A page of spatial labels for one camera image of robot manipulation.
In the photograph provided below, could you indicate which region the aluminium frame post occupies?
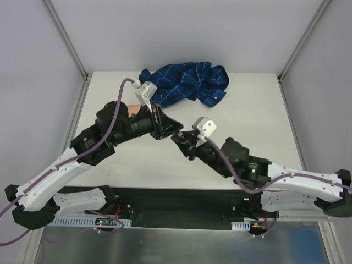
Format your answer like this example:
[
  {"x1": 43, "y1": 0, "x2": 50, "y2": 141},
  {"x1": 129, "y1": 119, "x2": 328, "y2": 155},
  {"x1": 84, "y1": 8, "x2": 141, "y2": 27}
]
[
  {"x1": 276, "y1": 0, "x2": 333, "y2": 82},
  {"x1": 41, "y1": 0, "x2": 93, "y2": 80}
]

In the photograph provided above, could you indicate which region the white cable duct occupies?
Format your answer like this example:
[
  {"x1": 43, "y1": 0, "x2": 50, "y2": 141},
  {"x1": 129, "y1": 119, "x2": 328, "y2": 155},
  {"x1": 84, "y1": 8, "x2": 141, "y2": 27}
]
[
  {"x1": 48, "y1": 216, "x2": 132, "y2": 228},
  {"x1": 231, "y1": 221, "x2": 251, "y2": 232}
]

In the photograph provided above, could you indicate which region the mannequin hand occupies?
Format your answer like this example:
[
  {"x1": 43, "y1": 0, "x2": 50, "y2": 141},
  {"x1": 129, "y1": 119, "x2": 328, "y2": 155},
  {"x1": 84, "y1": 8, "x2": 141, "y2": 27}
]
[{"x1": 128, "y1": 104, "x2": 141, "y2": 117}]

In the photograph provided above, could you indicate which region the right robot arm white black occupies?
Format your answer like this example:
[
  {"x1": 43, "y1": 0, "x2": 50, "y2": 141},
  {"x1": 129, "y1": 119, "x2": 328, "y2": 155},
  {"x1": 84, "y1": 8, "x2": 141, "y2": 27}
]
[{"x1": 171, "y1": 131, "x2": 351, "y2": 218}]

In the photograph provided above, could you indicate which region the right white cable duct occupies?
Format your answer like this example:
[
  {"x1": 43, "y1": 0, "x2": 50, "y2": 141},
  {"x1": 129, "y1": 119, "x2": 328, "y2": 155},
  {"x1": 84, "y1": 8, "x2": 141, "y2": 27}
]
[{"x1": 231, "y1": 221, "x2": 251, "y2": 232}]

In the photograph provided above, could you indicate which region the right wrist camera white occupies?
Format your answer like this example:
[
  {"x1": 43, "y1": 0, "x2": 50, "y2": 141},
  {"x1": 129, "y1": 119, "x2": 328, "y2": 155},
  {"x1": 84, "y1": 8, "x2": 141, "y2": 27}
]
[{"x1": 192, "y1": 117, "x2": 217, "y2": 147}]

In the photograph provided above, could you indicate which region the left white cable duct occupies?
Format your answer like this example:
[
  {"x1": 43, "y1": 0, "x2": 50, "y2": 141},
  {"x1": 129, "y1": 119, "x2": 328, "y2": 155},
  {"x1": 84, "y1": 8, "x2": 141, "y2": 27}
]
[{"x1": 48, "y1": 216, "x2": 132, "y2": 228}]

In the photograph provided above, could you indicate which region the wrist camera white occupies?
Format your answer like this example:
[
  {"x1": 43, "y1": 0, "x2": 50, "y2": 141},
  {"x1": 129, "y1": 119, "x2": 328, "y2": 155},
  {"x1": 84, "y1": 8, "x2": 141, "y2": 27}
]
[
  {"x1": 132, "y1": 80, "x2": 157, "y2": 111},
  {"x1": 192, "y1": 117, "x2": 217, "y2": 147}
]

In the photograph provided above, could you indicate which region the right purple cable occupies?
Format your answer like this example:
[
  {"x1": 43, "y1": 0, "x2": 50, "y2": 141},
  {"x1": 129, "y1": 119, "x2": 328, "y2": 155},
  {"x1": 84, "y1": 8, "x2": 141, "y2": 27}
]
[{"x1": 206, "y1": 137, "x2": 352, "y2": 195}]

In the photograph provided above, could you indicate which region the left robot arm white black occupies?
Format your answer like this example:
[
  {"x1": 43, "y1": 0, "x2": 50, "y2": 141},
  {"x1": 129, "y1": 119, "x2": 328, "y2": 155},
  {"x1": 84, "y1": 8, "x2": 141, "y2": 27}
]
[{"x1": 5, "y1": 101, "x2": 183, "y2": 230}]

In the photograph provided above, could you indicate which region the blue plaid shirt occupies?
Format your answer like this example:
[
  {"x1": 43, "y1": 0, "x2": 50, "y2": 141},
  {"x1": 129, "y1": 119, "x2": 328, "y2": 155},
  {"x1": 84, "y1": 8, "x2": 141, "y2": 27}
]
[{"x1": 139, "y1": 62, "x2": 229, "y2": 108}]

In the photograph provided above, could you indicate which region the left aluminium frame post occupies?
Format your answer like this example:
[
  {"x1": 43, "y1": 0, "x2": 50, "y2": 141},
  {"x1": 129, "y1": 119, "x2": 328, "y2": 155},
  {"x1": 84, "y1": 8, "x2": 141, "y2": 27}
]
[{"x1": 41, "y1": 0, "x2": 93, "y2": 80}]

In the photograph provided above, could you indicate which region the right aluminium frame post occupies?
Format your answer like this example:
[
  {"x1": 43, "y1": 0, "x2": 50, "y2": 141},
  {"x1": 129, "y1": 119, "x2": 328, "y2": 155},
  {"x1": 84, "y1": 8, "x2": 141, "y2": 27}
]
[{"x1": 276, "y1": 0, "x2": 333, "y2": 82}]

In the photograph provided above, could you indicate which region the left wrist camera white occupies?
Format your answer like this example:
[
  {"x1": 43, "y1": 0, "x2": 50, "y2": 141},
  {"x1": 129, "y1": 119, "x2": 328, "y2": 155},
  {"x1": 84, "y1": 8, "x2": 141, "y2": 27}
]
[{"x1": 132, "y1": 80, "x2": 157, "y2": 111}]

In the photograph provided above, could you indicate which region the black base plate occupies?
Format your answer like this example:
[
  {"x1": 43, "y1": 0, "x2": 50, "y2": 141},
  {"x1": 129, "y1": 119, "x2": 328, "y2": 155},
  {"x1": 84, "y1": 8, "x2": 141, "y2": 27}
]
[{"x1": 60, "y1": 185, "x2": 265, "y2": 229}]

